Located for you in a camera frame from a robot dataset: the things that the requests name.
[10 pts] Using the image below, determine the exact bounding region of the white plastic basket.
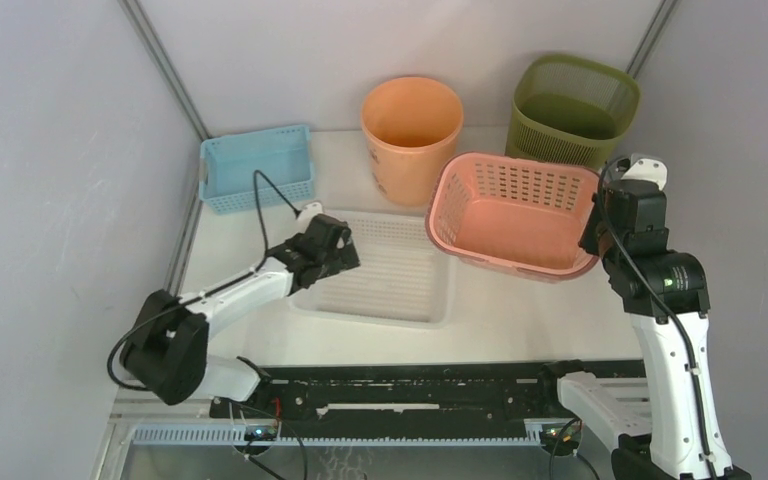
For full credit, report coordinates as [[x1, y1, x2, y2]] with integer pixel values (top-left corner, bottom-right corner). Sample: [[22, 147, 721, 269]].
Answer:
[[288, 210, 456, 329]]

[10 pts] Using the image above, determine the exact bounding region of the pink plastic basket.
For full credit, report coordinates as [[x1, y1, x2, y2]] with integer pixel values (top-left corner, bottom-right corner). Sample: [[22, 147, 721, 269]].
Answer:
[[426, 152, 598, 282]]

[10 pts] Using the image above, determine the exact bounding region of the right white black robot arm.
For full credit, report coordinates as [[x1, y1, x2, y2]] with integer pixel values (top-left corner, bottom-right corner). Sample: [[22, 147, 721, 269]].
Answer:
[[537, 180, 750, 479]]

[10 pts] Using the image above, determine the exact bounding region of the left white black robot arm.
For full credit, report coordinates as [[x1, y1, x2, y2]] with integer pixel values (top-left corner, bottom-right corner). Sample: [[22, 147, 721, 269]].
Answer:
[[108, 213, 360, 417]]

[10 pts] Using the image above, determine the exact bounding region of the blue plastic basket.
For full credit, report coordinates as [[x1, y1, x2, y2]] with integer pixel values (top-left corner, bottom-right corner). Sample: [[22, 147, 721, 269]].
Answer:
[[198, 124, 315, 215]]

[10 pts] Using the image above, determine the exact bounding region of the green mesh waste bin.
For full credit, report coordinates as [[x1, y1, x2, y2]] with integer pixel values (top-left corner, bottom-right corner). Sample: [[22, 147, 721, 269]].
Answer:
[[505, 53, 642, 170]]

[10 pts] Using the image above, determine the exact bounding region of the orange round bin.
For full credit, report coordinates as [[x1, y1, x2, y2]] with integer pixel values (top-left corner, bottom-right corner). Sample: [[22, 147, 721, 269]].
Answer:
[[360, 76, 464, 207]]

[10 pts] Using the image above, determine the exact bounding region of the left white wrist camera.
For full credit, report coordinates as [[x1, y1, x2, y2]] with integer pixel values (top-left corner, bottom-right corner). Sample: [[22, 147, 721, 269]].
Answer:
[[295, 201, 324, 233]]

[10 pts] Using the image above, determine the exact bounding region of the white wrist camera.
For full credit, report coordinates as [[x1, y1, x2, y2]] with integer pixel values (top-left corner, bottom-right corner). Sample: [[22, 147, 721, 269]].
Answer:
[[295, 201, 324, 233], [616, 153, 668, 190]]

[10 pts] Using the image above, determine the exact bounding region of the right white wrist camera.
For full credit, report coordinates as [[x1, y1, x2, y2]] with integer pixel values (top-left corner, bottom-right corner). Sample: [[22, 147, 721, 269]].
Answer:
[[616, 153, 668, 190]]

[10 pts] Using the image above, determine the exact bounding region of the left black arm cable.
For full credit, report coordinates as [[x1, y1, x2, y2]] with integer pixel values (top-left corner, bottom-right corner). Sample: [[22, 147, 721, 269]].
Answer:
[[106, 169, 306, 392]]

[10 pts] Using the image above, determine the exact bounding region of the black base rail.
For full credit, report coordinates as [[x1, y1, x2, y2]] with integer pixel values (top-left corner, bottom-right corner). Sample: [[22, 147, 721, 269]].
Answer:
[[208, 360, 647, 440]]

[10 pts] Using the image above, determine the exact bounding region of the white cable duct strip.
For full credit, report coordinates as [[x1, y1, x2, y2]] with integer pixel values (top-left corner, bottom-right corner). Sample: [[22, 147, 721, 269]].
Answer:
[[132, 423, 551, 446]]

